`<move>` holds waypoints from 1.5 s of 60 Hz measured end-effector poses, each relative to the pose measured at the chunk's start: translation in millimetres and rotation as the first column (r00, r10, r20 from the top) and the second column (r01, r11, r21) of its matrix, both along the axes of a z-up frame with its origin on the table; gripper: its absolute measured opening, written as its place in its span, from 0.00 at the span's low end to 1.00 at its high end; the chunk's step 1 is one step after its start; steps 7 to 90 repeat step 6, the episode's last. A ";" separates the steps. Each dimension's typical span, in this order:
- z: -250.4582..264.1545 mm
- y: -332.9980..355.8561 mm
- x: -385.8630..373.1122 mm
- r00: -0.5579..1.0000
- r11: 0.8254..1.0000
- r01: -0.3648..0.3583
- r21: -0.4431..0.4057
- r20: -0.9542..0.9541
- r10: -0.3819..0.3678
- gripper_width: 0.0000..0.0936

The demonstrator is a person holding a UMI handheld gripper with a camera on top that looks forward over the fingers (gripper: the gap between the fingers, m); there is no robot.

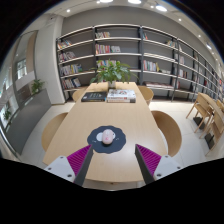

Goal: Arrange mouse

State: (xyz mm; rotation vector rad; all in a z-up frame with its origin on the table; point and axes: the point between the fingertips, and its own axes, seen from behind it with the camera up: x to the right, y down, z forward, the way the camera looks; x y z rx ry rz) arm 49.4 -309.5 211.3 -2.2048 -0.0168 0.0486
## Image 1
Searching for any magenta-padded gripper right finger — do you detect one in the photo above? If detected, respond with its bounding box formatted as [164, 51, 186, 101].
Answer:
[134, 143, 184, 185]

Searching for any thick white book dark spine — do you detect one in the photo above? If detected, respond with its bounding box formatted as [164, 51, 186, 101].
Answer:
[106, 97, 137, 104]

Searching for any small green potted plant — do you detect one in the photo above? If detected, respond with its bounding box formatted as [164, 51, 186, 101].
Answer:
[30, 79, 45, 95]

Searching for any group of round ceiling lights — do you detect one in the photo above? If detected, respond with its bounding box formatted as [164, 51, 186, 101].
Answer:
[64, 0, 214, 50]

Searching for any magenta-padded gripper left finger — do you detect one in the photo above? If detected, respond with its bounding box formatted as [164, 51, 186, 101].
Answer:
[43, 144, 94, 187]

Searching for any pink computer mouse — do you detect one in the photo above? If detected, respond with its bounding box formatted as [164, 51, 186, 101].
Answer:
[101, 128, 116, 146]

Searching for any dark cloud-shaped mouse pad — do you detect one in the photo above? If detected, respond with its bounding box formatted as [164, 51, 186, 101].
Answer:
[86, 125, 127, 155]

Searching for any group of wooden slat chairs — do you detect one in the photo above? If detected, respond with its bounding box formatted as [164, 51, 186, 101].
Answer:
[185, 92, 224, 157]

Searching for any white cover book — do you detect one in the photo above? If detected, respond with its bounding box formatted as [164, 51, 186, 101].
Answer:
[107, 88, 137, 100]

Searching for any grey bookshelf unit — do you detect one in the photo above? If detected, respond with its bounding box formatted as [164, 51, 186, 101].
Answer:
[55, 23, 224, 103]

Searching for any black book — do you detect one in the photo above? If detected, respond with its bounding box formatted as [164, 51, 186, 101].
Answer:
[80, 91, 108, 103]

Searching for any green potted plant white pot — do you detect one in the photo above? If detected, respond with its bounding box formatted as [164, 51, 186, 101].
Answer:
[89, 59, 138, 89]

